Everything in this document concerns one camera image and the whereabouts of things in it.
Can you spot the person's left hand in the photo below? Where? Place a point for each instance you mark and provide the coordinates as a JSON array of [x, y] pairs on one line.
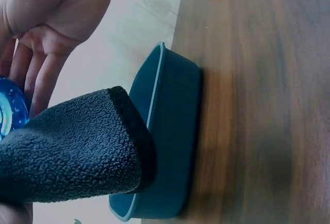
[[59, 10]]

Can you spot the person's left fingers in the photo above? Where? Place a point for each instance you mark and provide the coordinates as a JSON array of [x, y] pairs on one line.
[[43, 74]]

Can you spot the blue glass ball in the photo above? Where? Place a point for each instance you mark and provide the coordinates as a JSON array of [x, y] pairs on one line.
[[11, 110]]

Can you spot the dark grey fleece cloth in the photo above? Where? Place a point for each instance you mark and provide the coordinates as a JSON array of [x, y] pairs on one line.
[[72, 146]]

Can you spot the teal oval dish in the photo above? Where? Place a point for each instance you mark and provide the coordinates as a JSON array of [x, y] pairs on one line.
[[172, 121]]

